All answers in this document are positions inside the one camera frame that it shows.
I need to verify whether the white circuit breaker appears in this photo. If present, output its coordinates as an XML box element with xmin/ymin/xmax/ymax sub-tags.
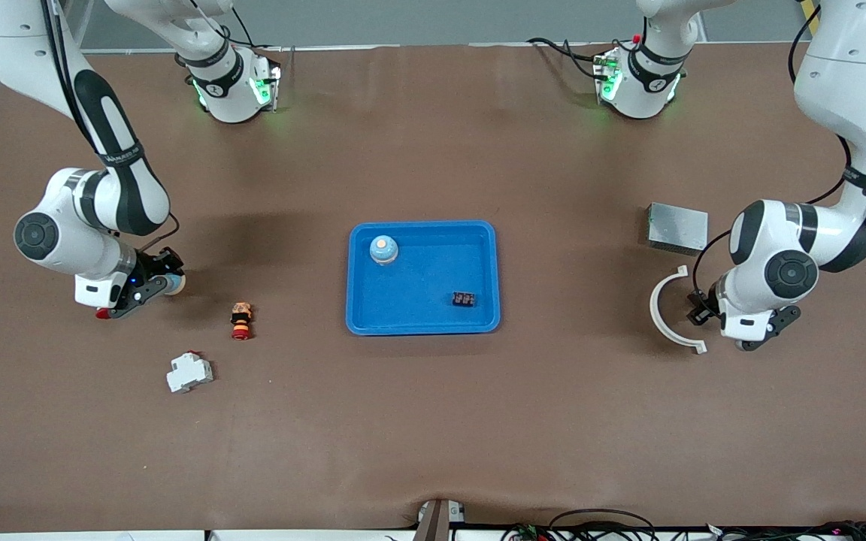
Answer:
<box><xmin>166</xmin><ymin>351</ymin><xmax>214</xmax><ymax>394</ymax></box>

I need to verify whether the grey metal box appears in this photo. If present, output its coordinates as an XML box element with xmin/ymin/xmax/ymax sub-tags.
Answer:
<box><xmin>646</xmin><ymin>201</ymin><xmax>710</xmax><ymax>256</ymax></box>

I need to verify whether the green lit base connector plate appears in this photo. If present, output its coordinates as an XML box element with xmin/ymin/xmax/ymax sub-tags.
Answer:
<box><xmin>249</xmin><ymin>64</ymin><xmax>283</xmax><ymax>113</ymax></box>
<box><xmin>593</xmin><ymin>47</ymin><xmax>623</xmax><ymax>102</ymax></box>

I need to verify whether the blue plastic tray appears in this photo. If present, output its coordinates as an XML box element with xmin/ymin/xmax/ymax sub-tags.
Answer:
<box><xmin>345</xmin><ymin>219</ymin><xmax>501</xmax><ymax>337</ymax></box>

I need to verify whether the white curved plastic bracket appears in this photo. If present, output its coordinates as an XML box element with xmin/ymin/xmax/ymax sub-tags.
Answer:
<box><xmin>649</xmin><ymin>265</ymin><xmax>707</xmax><ymax>355</ymax></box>

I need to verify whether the black cable bundle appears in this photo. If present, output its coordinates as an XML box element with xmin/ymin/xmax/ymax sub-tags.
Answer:
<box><xmin>501</xmin><ymin>509</ymin><xmax>866</xmax><ymax>541</ymax></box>

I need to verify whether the black base cable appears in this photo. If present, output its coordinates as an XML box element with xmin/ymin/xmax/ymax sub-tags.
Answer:
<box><xmin>527</xmin><ymin>36</ymin><xmax>607</xmax><ymax>80</ymax></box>

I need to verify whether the metal bracket at table edge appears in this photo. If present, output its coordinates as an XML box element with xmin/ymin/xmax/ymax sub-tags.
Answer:
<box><xmin>414</xmin><ymin>498</ymin><xmax>468</xmax><ymax>541</ymax></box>

